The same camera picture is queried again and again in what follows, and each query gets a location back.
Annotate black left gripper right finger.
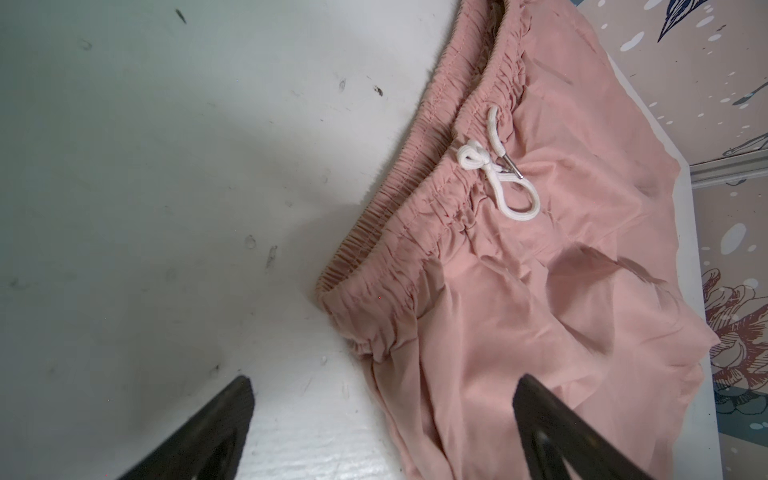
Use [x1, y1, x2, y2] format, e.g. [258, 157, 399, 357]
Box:
[512, 374, 649, 479]

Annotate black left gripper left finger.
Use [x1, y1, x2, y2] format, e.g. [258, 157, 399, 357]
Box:
[122, 375, 255, 480]

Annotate pink shorts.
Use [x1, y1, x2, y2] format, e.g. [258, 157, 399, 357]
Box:
[316, 1, 717, 479]

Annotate aluminium corner frame post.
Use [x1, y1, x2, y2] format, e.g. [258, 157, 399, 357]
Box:
[690, 150, 767, 189]

